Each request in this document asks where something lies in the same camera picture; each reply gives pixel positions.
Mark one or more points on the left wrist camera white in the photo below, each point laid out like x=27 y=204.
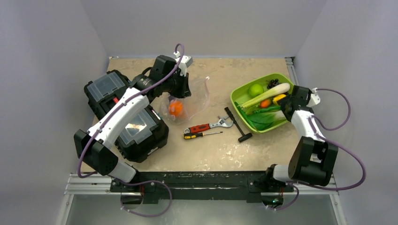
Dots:
x=185 y=62

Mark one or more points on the mango orange green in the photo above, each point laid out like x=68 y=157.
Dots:
x=265 y=103

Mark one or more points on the black toolbox far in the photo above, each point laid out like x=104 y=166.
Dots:
x=105 y=92

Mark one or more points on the green chili pepper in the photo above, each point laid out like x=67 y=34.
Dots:
x=268 y=109

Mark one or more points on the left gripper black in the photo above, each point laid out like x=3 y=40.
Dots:
x=184 y=91

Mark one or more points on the yellow black screwdriver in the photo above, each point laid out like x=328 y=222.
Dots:
x=189 y=136

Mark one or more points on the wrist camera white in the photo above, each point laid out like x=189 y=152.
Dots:
x=314 y=98
x=185 y=62

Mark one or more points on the red handled adjustable wrench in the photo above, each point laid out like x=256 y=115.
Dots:
x=223 y=122

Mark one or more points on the black toolbox near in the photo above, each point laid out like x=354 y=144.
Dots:
x=142 y=136

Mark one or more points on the dark grapes bunch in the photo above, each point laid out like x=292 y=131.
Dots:
x=273 y=83

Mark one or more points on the yellow lemon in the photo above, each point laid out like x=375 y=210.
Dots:
x=277 y=98

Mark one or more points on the black hammer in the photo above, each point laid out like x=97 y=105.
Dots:
x=244 y=136

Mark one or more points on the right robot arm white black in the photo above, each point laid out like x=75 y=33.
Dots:
x=314 y=158

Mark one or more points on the orange tangerine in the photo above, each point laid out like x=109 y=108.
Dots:
x=175 y=108

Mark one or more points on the black toolbox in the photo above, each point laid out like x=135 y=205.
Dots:
x=142 y=136
x=105 y=92

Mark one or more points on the green apple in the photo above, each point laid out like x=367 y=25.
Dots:
x=255 y=90

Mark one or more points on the celery stalk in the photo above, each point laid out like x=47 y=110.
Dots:
x=279 y=89

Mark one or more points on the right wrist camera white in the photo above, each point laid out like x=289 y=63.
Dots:
x=314 y=98

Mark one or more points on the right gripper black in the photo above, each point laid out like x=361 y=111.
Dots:
x=287 y=105

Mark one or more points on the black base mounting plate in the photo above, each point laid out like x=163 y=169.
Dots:
x=249 y=186

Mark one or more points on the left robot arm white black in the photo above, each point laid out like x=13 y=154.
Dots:
x=93 y=146

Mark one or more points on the green plastic basin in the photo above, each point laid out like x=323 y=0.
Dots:
x=240 y=95

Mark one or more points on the clear zip top bag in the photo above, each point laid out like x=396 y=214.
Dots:
x=196 y=103

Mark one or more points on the bok choy green white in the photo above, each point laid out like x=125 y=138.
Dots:
x=261 y=121

